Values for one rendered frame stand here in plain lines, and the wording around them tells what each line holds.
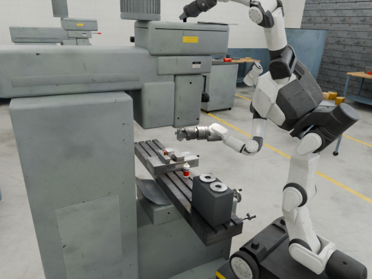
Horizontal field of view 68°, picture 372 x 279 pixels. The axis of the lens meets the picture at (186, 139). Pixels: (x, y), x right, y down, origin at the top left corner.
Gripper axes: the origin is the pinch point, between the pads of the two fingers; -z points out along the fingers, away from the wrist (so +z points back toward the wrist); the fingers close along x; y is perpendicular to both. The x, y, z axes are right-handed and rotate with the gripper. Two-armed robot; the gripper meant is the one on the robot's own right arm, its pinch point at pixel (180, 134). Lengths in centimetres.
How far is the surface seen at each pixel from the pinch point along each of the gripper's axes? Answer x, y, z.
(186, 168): 1.5, 24.4, 4.3
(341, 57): -562, 15, 622
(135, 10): 15, -70, -27
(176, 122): 11.5, -12.6, -5.0
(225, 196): 51, 14, 12
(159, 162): -10.4, 24.4, -12.0
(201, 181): 37.3, 12.6, 3.8
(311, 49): -432, -18, 413
